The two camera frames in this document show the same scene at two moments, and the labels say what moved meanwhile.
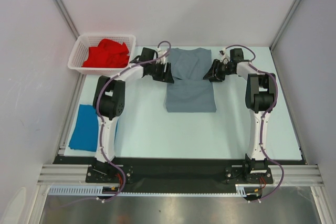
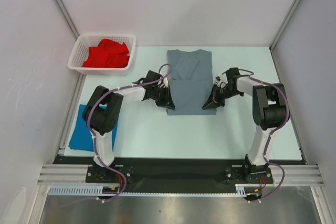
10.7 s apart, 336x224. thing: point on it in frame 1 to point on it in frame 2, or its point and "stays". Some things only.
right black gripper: x=213 y=76 to x=210 y=103
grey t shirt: x=190 y=92 stays
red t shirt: x=108 y=53 stays
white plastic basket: x=84 y=42 stays
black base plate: x=180 y=172 stays
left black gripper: x=166 y=76 to x=167 y=102
